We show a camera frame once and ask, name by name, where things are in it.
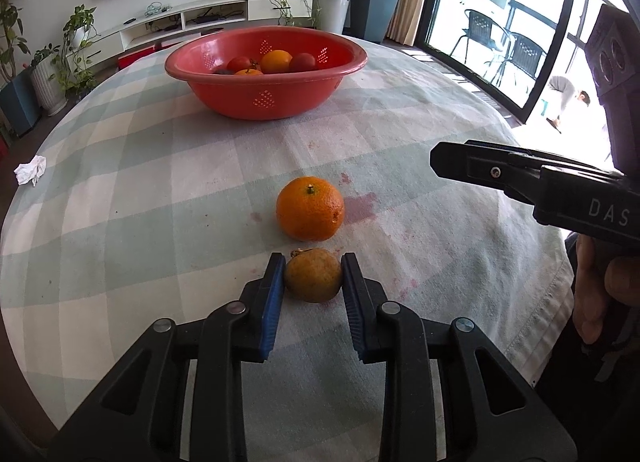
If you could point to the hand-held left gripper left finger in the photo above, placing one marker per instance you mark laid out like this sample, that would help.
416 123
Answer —
270 312

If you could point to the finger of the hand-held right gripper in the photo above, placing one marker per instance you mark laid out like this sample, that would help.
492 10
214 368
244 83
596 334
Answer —
475 166

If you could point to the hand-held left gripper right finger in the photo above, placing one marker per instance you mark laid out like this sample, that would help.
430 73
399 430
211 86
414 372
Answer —
352 312

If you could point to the yellow-brown round fruit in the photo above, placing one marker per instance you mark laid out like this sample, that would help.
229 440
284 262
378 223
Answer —
313 277

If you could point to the large red tomato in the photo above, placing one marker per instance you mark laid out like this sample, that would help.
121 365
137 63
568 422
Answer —
302 61

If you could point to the red plastic basin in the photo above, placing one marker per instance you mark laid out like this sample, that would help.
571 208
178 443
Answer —
225 96

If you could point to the smooth orange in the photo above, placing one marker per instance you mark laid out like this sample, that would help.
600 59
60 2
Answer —
276 61

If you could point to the red tomato with green calyx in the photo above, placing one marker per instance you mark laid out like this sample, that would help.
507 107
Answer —
239 63

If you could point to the person's right hand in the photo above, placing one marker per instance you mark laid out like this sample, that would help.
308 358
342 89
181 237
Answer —
590 302

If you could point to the orange with stem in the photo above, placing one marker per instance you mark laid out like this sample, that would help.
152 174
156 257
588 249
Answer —
247 72
310 212

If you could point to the black mesh patio chair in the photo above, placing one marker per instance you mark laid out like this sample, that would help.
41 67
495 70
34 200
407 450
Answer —
520 56
477 31

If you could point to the green white checkered tablecloth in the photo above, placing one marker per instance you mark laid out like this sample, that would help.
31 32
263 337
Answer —
150 222

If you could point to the black framed glass door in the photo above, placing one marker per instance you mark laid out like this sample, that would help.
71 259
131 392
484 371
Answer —
567 21

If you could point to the person's dark clothed body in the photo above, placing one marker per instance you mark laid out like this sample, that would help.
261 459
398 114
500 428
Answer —
575 392

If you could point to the small dark plum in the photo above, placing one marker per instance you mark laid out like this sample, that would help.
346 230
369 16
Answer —
223 71

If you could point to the white television cabinet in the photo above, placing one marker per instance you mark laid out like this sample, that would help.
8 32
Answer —
265 5

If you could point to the crumpled white tissue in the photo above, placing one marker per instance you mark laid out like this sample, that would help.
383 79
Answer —
30 169

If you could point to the red low box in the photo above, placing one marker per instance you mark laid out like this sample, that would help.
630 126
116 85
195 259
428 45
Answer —
135 57

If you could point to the plant in white ribbed pot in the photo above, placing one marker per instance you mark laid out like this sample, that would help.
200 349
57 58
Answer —
47 86

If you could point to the tall tree plant blue pot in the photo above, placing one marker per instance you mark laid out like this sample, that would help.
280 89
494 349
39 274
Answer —
20 109

